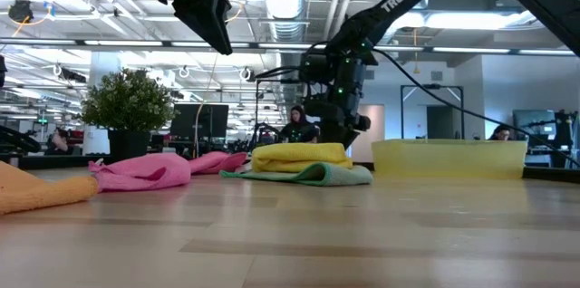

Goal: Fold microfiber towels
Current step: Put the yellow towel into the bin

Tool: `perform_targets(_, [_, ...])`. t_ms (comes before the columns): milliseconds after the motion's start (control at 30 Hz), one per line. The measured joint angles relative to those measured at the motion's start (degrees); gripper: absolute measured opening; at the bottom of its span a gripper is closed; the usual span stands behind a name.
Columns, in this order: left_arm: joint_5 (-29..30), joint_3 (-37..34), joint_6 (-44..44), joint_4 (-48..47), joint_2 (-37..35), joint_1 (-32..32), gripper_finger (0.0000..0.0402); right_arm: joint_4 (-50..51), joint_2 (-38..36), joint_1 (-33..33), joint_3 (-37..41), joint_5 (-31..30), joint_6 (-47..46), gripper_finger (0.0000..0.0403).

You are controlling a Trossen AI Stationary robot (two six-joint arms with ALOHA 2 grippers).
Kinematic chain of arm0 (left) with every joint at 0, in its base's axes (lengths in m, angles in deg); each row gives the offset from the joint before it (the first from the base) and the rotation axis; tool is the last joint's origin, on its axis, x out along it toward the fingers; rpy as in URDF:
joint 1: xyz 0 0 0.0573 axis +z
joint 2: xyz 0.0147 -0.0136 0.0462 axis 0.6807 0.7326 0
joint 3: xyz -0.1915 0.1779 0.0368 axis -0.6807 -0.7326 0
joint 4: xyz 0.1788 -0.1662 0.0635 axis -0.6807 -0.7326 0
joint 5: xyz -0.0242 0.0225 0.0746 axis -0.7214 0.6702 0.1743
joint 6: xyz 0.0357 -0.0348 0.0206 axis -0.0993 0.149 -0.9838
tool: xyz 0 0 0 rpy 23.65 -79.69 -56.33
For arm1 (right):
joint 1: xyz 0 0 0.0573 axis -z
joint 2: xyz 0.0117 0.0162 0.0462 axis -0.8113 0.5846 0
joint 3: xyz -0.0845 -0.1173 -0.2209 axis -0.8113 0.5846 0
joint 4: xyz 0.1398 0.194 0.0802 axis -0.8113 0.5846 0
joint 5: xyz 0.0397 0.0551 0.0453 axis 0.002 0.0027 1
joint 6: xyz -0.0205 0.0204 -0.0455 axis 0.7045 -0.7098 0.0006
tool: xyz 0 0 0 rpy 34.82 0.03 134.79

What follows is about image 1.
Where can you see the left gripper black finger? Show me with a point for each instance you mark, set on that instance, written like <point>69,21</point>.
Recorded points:
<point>213,21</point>

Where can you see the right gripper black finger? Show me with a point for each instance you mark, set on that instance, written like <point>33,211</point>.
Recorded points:
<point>346,136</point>

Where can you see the green microfiber towel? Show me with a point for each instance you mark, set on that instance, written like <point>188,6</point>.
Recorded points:
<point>335,177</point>

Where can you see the yellow microfiber towel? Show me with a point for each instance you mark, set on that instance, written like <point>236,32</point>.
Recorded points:
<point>294,156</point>

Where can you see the pink microfiber towel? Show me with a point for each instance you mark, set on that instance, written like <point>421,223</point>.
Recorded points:
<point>145,172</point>

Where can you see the orange microfiber towel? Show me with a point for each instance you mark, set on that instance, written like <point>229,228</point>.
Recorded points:
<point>36,193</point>

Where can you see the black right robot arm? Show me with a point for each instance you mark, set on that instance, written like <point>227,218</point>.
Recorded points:
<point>362,25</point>

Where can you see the person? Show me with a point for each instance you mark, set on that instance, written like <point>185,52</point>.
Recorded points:
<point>500,134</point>
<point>60,143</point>
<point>299,129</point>

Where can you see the black computer monitor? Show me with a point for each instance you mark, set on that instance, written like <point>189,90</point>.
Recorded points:
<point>199,120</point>

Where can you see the yellow translucent plastic bin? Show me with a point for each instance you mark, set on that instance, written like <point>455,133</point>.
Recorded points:
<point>448,159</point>

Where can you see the green plant in black pot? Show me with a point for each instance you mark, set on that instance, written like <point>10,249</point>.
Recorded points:
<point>127,102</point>

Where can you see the grey computer monitor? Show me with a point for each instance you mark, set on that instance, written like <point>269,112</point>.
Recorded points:
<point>534,120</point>

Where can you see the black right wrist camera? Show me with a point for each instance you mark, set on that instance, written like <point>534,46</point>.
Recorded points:
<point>317,68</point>

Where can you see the silver ribbed ventilation duct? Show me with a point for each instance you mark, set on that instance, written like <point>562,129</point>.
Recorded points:
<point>285,2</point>

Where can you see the black metal station frame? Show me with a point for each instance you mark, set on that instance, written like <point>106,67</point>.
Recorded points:
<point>257,107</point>
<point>461,111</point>

